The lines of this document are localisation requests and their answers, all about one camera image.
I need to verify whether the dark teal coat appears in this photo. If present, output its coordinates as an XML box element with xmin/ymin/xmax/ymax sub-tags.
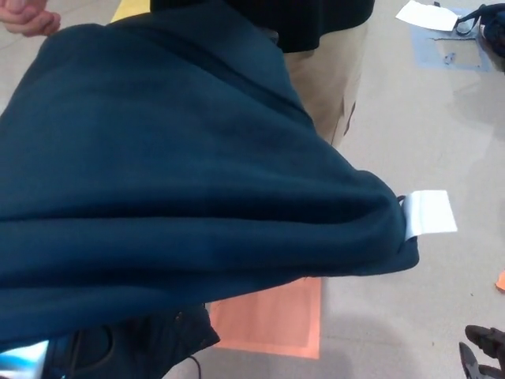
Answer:
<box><xmin>0</xmin><ymin>3</ymin><xmax>420</xmax><ymax>379</ymax></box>

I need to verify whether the blue rectangular floor marker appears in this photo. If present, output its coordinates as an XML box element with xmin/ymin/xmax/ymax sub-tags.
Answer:
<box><xmin>410</xmin><ymin>25</ymin><xmax>494</xmax><ymax>74</ymax></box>

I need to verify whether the black coat drawstring cord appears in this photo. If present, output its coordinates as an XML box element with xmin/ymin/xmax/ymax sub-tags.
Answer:
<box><xmin>187</xmin><ymin>354</ymin><xmax>204</xmax><ymax>379</ymax></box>

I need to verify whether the white paper sheet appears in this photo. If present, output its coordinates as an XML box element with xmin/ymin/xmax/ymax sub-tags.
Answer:
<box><xmin>395</xmin><ymin>0</ymin><xmax>462</xmax><ymax>32</ymax></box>

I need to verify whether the person's right bare hand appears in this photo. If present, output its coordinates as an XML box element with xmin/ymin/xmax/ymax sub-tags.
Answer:
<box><xmin>0</xmin><ymin>0</ymin><xmax>62</xmax><ymax>39</ymax></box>

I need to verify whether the robot right black hand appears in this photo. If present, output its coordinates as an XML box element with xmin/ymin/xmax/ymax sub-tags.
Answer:
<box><xmin>458</xmin><ymin>324</ymin><xmax>505</xmax><ymax>379</ymax></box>

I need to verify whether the yellow floor tape line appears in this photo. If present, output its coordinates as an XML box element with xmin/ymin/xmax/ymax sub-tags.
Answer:
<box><xmin>110</xmin><ymin>0</ymin><xmax>153</xmax><ymax>24</ymax></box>

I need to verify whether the white coat label tag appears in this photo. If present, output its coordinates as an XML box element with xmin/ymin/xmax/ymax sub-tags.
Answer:
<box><xmin>403</xmin><ymin>189</ymin><xmax>458</xmax><ymax>241</ymax></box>

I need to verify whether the orange rectangular floor marker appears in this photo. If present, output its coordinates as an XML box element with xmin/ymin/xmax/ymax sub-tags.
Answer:
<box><xmin>208</xmin><ymin>278</ymin><xmax>321</xmax><ymax>360</ymax></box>

